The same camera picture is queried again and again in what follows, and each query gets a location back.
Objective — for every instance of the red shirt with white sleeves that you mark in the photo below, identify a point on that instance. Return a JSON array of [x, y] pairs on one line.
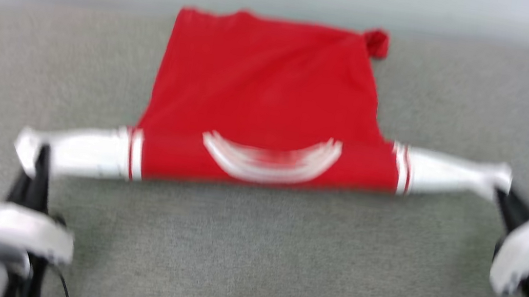
[[267, 92]]

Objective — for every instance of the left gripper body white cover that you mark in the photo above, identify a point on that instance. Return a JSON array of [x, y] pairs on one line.
[[22, 231]]

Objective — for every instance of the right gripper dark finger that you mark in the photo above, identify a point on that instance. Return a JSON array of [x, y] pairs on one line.
[[517, 228], [520, 205]]

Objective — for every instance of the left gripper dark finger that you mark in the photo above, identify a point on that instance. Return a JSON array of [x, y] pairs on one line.
[[20, 189], [41, 179]]

